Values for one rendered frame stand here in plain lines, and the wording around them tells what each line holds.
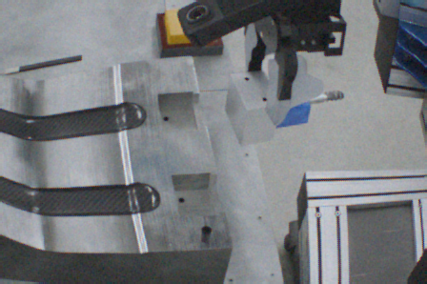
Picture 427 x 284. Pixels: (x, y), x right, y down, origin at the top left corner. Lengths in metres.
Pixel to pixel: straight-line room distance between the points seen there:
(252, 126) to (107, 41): 0.34
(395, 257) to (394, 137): 0.58
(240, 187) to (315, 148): 1.13
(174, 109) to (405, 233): 0.90
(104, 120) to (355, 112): 1.35
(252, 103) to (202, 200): 0.11
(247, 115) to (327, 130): 1.31
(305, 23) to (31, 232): 0.36
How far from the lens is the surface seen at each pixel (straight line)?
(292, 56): 0.88
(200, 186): 1.00
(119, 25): 1.26
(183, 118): 1.06
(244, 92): 0.96
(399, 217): 1.87
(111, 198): 0.96
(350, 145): 2.24
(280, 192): 2.11
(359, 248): 1.79
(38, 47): 1.25
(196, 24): 0.86
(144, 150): 0.99
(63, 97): 1.05
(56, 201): 0.96
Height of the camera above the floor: 1.66
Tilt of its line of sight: 50 degrees down
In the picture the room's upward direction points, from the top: 9 degrees clockwise
